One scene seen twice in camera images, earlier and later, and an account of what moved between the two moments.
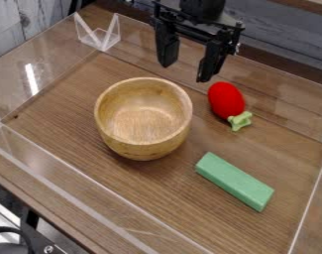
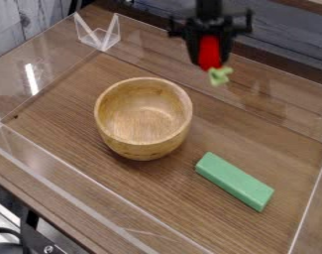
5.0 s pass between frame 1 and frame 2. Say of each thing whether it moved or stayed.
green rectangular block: stayed
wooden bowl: stayed
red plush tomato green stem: moved
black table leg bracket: stayed
